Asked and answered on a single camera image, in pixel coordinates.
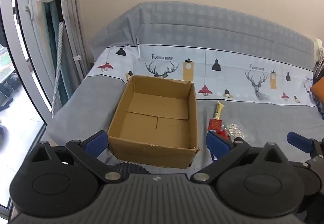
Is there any clear bag of candies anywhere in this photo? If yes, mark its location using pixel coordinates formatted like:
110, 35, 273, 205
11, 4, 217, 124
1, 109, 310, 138
221, 121, 255, 143

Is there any orange and black bag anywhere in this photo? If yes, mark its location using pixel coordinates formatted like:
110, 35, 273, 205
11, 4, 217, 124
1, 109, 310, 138
309, 61, 324, 121

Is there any cardboard box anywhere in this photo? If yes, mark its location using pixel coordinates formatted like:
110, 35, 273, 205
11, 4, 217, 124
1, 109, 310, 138
108, 75, 200, 169

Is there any yellow snack packet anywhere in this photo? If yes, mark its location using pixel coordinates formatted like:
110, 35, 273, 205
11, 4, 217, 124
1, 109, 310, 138
213, 101, 225, 121

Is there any red snack packet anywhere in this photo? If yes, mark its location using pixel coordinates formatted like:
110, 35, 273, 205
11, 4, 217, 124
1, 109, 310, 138
208, 118, 229, 140

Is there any white window frame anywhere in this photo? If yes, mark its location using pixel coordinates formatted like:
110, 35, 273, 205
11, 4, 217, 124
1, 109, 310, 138
0, 0, 55, 126

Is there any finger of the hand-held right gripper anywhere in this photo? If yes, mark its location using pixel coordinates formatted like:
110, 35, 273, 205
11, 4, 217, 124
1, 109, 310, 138
287, 131, 324, 164

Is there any black garment steamer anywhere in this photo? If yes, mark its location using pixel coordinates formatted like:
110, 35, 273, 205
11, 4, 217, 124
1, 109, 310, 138
40, 0, 64, 118

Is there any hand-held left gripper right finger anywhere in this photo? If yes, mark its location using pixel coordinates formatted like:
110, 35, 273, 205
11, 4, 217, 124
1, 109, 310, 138
191, 131, 291, 184

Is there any dark sneaker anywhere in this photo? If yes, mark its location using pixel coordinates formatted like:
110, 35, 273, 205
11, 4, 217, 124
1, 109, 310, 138
0, 97, 14, 111
5, 73, 20, 92

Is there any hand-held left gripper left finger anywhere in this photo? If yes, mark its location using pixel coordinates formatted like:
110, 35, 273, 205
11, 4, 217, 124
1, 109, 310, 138
32, 131, 122, 183

